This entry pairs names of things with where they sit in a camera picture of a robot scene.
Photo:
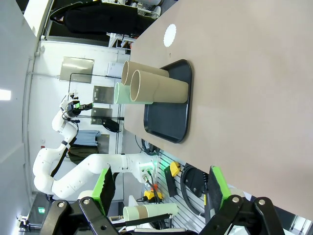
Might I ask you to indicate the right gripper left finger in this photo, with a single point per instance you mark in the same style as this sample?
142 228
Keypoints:
107 193

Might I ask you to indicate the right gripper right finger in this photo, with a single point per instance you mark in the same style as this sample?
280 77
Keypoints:
216 191

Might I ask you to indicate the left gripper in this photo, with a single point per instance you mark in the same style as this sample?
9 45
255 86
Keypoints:
73 111

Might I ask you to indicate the tan brown cup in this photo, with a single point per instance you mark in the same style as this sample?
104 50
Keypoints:
171 90
141 211
146 69

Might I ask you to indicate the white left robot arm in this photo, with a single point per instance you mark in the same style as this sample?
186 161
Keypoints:
102 164

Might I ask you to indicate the blue grey cloth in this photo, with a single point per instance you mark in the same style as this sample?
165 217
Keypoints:
86 138

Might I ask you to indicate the aluminium slat cart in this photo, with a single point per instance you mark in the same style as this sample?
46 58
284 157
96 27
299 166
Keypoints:
193 221

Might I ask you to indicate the yellow emergency stop button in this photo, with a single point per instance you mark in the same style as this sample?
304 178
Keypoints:
152 195

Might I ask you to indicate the black box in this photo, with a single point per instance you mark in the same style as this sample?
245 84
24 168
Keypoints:
171 186

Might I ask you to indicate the dark olive bag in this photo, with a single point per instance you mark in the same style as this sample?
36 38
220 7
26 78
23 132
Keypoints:
80 154

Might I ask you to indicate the yellow pendant device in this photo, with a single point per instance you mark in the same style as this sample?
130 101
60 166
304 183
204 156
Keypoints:
174 169

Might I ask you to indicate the white shelf unit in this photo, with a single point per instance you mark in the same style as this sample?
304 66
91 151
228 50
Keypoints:
117 40

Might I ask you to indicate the ceiling light panel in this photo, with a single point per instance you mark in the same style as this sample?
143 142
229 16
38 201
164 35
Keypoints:
5 94

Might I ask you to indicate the black plastic tray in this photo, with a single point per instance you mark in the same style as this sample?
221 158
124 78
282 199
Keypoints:
168 122

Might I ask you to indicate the person in black coat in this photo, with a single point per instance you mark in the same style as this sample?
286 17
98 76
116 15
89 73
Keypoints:
102 19

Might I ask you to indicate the white lace coaster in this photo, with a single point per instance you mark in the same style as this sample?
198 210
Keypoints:
170 35

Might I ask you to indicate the small steel wall panel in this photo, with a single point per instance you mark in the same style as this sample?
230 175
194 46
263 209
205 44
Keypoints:
97 112
102 94

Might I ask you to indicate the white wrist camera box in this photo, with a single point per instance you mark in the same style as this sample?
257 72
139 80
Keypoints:
64 105

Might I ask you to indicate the large steel wall panel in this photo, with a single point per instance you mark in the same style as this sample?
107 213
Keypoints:
77 69

